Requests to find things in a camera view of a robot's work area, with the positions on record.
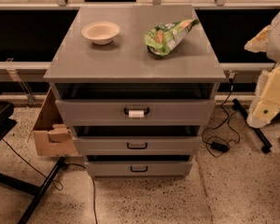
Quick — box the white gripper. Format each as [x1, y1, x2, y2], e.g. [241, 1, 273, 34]
[246, 64, 280, 128]

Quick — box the grey drawer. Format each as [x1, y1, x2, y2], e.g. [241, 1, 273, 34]
[56, 99, 215, 126]
[74, 136, 202, 155]
[85, 161, 192, 177]

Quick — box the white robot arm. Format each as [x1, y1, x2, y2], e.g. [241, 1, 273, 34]
[245, 12, 280, 128]

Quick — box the grey top drawer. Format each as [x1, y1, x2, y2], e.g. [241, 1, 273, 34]
[56, 99, 215, 126]

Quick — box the grey bottom drawer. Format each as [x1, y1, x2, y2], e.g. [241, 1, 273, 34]
[85, 161, 192, 177]

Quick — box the grey drawer cabinet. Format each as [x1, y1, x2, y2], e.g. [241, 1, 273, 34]
[43, 5, 227, 178]

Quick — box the black stand leg right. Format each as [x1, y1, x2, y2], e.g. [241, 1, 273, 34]
[231, 98, 273, 154]

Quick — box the green chip bag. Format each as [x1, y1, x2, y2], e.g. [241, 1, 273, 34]
[144, 19, 200, 57]

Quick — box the white paper bowl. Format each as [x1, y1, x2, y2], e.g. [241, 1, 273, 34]
[81, 21, 120, 46]

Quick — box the brown cardboard box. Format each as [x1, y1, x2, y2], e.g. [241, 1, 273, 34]
[33, 90, 78, 157]

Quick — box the black stand left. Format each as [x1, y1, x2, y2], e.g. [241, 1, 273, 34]
[0, 107, 68, 224]

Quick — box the black power adapter cable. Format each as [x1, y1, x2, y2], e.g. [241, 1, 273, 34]
[201, 77, 242, 159]

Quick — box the black floor cable left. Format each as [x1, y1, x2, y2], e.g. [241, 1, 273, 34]
[0, 128, 99, 224]

